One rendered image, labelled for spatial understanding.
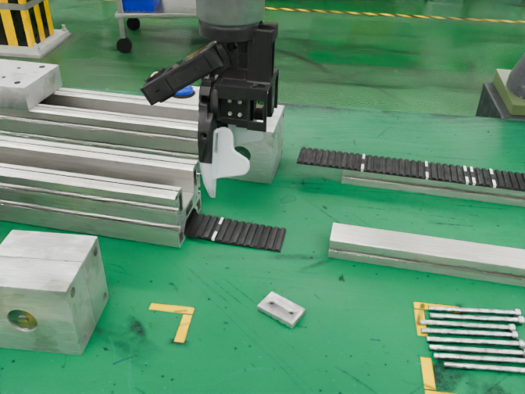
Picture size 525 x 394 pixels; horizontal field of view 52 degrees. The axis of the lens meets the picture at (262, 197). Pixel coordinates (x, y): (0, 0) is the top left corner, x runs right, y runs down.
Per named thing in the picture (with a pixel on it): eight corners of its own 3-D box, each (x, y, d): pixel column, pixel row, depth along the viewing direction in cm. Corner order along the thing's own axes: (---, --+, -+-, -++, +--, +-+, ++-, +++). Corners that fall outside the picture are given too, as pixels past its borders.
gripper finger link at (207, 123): (208, 166, 63) (213, 89, 61) (195, 164, 63) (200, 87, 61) (219, 159, 68) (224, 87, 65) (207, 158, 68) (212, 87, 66)
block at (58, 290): (116, 283, 68) (105, 223, 63) (82, 356, 59) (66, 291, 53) (39, 277, 69) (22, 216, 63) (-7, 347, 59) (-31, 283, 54)
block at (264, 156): (285, 148, 98) (287, 99, 93) (271, 184, 88) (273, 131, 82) (237, 142, 99) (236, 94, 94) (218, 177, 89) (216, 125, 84)
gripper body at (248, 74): (265, 138, 63) (268, 35, 56) (194, 130, 64) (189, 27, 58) (277, 111, 69) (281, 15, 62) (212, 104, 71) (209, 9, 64)
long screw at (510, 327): (512, 327, 63) (514, 321, 62) (514, 334, 62) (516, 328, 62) (419, 321, 64) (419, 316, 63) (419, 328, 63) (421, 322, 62)
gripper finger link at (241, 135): (263, 169, 75) (259, 121, 67) (221, 163, 76) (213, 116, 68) (267, 152, 76) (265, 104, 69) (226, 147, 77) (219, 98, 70)
